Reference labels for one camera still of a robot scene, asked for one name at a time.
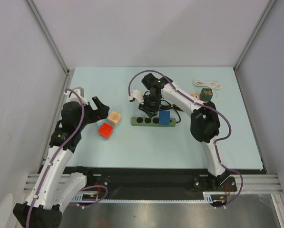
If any beige cube socket adapter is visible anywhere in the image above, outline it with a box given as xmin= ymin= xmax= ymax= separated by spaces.
xmin=108 ymin=111 xmax=121 ymax=126

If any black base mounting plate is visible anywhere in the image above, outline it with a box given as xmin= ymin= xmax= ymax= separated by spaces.
xmin=63 ymin=166 xmax=266 ymax=200

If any black power strip cord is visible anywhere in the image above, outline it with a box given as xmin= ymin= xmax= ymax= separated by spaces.
xmin=159 ymin=99 xmax=182 ymax=124

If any red cube socket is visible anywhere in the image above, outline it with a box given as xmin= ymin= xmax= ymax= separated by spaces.
xmin=98 ymin=123 xmax=114 ymax=140

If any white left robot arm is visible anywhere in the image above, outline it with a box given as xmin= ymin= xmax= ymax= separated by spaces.
xmin=13 ymin=96 xmax=110 ymax=228

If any white slotted cable duct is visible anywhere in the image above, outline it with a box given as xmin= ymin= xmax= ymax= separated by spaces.
xmin=70 ymin=192 xmax=226 ymax=205

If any green power strip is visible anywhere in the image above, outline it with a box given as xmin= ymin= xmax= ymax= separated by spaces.
xmin=131 ymin=117 xmax=176 ymax=128

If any dark green cube socket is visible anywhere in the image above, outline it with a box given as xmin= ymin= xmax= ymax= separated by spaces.
xmin=199 ymin=88 xmax=213 ymax=102

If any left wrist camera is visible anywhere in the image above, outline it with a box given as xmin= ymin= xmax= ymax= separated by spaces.
xmin=64 ymin=87 xmax=88 ymax=105

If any teal triangular power strip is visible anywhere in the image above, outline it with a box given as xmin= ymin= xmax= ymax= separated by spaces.
xmin=97 ymin=120 xmax=109 ymax=140

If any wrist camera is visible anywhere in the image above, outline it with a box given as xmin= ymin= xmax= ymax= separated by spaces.
xmin=64 ymin=87 xmax=88 ymax=105
xmin=129 ymin=90 xmax=144 ymax=104

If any aluminium frame rail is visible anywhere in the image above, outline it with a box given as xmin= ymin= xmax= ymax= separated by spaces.
xmin=24 ymin=68 xmax=75 ymax=192

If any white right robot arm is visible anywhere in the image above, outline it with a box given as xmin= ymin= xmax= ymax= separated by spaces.
xmin=131 ymin=73 xmax=226 ymax=190

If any blue cube socket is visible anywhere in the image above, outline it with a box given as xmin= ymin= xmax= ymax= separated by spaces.
xmin=158 ymin=110 xmax=171 ymax=126

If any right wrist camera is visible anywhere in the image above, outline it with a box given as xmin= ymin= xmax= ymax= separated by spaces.
xmin=129 ymin=90 xmax=144 ymax=104

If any orange power strip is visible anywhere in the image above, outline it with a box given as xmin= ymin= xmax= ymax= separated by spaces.
xmin=191 ymin=94 xmax=200 ymax=100

